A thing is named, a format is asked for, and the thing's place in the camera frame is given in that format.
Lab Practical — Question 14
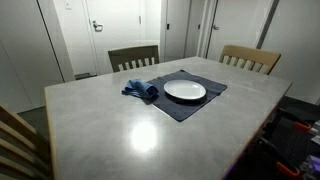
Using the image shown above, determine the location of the blue cloth towel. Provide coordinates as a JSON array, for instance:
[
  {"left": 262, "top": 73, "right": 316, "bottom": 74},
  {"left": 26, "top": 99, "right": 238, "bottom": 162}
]
[{"left": 121, "top": 78, "right": 160, "bottom": 100}]

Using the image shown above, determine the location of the white round plate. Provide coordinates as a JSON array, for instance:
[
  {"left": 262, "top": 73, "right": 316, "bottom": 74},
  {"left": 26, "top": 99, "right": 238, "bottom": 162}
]
[{"left": 163, "top": 79, "right": 207, "bottom": 101}]

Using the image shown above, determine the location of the dark blue placemat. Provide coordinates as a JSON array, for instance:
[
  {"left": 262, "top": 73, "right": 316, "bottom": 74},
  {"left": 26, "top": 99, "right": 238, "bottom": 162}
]
[{"left": 143, "top": 69, "right": 228, "bottom": 123}]

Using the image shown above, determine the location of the dark brown wooden chair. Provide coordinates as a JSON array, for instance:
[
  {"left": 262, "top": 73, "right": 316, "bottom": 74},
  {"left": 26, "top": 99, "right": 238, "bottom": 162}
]
[{"left": 107, "top": 44, "right": 161, "bottom": 73}]

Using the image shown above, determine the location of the white door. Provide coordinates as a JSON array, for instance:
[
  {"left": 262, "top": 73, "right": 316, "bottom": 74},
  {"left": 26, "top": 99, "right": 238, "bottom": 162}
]
[
  {"left": 82, "top": 0, "right": 144, "bottom": 76},
  {"left": 205, "top": 0, "right": 272, "bottom": 63}
]

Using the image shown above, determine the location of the light wooden chair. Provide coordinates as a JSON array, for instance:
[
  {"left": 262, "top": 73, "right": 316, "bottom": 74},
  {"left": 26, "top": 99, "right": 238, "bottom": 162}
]
[{"left": 218, "top": 44, "right": 282, "bottom": 76}]

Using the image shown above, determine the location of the slatted wooden chair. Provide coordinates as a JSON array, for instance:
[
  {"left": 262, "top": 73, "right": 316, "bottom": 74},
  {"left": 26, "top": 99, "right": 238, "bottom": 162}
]
[{"left": 0, "top": 102, "right": 55, "bottom": 180}]

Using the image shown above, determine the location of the silver lever door handle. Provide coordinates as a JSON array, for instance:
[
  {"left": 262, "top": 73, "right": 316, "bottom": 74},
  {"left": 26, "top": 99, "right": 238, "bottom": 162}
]
[{"left": 91, "top": 20, "right": 104, "bottom": 33}]

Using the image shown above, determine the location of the orange clamp handle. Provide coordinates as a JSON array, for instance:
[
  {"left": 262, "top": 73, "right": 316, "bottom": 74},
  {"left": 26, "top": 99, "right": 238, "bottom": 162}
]
[
  {"left": 294, "top": 121, "right": 313, "bottom": 133},
  {"left": 275, "top": 161, "right": 301, "bottom": 178}
]

